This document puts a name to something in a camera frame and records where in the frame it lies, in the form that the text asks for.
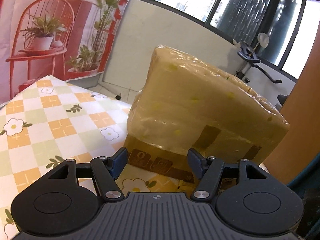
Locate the printed backdrop cloth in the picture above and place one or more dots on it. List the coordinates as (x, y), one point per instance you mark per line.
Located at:
(62, 62)

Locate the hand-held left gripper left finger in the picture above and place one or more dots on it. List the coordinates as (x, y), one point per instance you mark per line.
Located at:
(118, 163)

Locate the black framed window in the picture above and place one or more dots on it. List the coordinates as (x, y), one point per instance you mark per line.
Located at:
(250, 7)

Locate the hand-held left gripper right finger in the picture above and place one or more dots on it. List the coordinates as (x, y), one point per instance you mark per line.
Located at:
(196, 163)

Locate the cardboard box with plastic liner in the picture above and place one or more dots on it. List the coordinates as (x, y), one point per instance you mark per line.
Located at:
(200, 100)

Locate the black exercise bike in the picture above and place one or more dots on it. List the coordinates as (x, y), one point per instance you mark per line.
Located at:
(250, 56)

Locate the black stand foot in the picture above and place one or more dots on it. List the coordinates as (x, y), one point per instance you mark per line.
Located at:
(117, 96)

